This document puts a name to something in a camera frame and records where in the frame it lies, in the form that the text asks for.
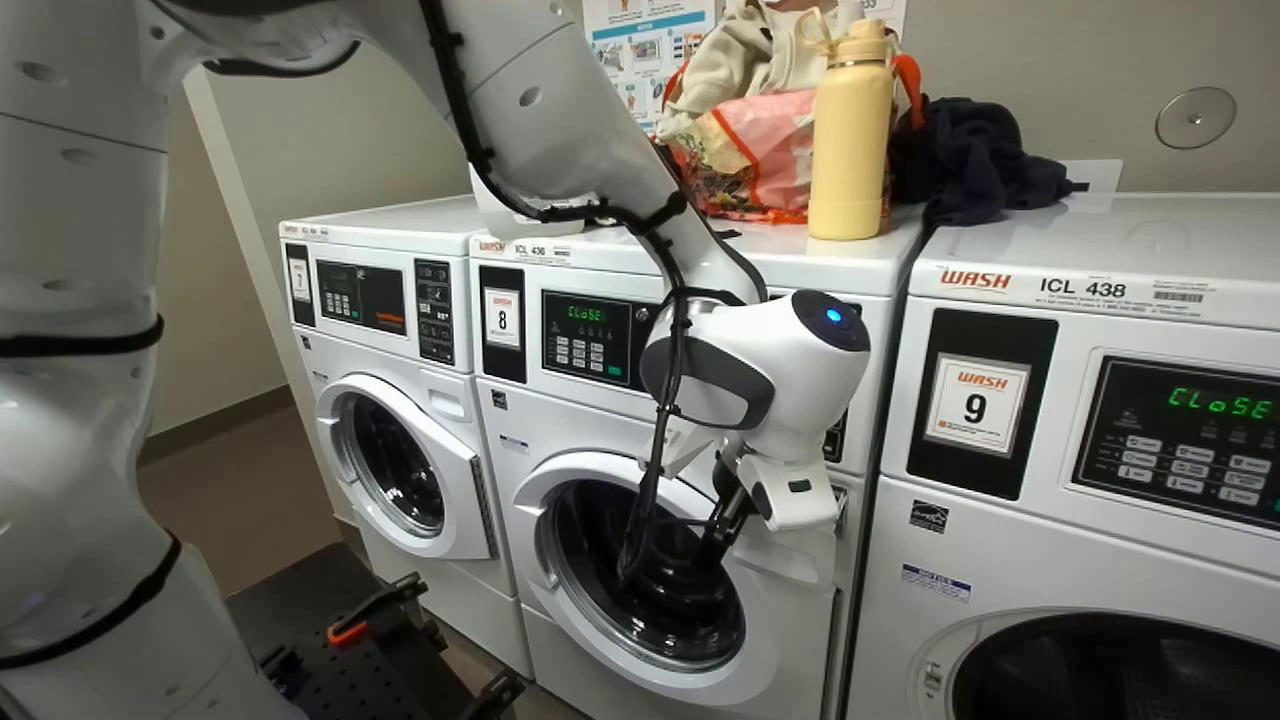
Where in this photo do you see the yellow water bottle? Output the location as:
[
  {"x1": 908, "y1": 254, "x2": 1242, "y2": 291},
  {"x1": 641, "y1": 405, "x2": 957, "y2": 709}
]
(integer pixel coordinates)
[{"x1": 809, "y1": 19, "x2": 891, "y2": 239}]

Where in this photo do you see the round wall cover plate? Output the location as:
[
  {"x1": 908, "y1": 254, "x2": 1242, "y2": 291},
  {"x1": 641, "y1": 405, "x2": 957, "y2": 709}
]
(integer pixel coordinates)
[{"x1": 1151, "y1": 85, "x2": 1234, "y2": 153}]

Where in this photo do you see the white washing machine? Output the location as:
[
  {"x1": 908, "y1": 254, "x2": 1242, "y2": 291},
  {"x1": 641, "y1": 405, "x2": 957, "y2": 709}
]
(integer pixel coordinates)
[
  {"x1": 843, "y1": 193, "x2": 1280, "y2": 720},
  {"x1": 274, "y1": 197, "x2": 527, "y2": 674},
  {"x1": 472, "y1": 222, "x2": 915, "y2": 720}
]

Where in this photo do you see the dark navy cloth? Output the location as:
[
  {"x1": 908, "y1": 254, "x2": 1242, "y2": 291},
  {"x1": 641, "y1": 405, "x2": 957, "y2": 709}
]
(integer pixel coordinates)
[{"x1": 889, "y1": 96, "x2": 1082, "y2": 226}]

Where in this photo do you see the pile of clothes in bag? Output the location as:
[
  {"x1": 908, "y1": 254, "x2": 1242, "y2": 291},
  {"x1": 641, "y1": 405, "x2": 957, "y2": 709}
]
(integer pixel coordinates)
[{"x1": 656, "y1": 19, "x2": 924, "y2": 226}]

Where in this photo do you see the black base platform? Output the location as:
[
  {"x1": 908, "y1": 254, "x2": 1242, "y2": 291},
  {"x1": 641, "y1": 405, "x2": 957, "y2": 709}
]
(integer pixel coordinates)
[{"x1": 226, "y1": 542, "x2": 522, "y2": 720}]

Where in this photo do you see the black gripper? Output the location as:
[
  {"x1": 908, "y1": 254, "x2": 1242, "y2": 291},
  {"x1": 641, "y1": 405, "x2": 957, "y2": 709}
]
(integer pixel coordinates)
[{"x1": 708, "y1": 451, "x2": 756, "y2": 542}]

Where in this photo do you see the wall instruction poster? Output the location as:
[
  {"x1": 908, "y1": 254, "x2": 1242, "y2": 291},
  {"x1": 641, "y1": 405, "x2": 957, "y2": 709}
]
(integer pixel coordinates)
[{"x1": 578, "y1": 0, "x2": 870, "y2": 136}]

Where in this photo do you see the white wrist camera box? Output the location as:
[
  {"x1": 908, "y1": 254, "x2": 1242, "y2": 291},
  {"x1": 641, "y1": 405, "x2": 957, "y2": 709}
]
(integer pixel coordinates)
[{"x1": 734, "y1": 454, "x2": 841, "y2": 531}]

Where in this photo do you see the orange handled clamp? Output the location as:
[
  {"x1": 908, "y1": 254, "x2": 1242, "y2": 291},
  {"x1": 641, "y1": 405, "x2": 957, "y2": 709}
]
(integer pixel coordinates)
[{"x1": 324, "y1": 570, "x2": 429, "y2": 653}]

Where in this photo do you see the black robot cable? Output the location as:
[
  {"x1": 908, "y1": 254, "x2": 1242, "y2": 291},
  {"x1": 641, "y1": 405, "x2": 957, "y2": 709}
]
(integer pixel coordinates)
[{"x1": 416, "y1": 0, "x2": 775, "y2": 604}]

